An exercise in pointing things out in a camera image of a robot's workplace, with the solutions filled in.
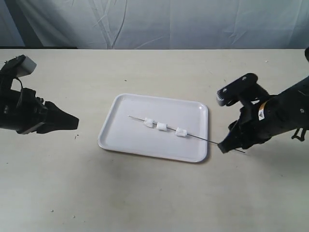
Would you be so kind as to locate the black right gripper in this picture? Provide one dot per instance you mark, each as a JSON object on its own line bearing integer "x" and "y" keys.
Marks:
{"x": 253, "y": 127}

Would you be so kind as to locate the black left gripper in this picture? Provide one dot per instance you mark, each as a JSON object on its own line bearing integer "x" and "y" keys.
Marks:
{"x": 24, "y": 113}

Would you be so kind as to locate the white marshmallow piece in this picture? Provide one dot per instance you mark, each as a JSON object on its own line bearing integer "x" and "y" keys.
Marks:
{"x": 161, "y": 126}
{"x": 148, "y": 122}
{"x": 181, "y": 132}

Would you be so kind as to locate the thin metal skewer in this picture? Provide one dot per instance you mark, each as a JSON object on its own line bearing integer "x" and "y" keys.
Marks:
{"x": 174, "y": 129}

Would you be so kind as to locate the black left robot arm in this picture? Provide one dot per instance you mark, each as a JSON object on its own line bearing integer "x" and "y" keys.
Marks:
{"x": 8, "y": 82}

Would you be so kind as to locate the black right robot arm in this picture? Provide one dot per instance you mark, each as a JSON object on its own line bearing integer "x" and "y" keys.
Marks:
{"x": 290, "y": 110}

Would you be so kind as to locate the white rectangular plastic tray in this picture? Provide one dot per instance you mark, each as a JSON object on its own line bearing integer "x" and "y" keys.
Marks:
{"x": 123, "y": 134}

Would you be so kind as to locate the grey-blue backdrop cloth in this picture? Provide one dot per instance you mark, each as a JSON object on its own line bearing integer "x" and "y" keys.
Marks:
{"x": 155, "y": 24}

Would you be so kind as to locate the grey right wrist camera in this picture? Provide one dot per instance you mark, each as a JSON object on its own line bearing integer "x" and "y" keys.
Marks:
{"x": 245, "y": 90}

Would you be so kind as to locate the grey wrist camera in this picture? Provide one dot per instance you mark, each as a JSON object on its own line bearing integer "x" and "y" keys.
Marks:
{"x": 19, "y": 66}
{"x": 245, "y": 90}

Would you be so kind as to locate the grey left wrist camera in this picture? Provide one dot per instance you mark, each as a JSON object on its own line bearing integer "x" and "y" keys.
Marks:
{"x": 19, "y": 66}

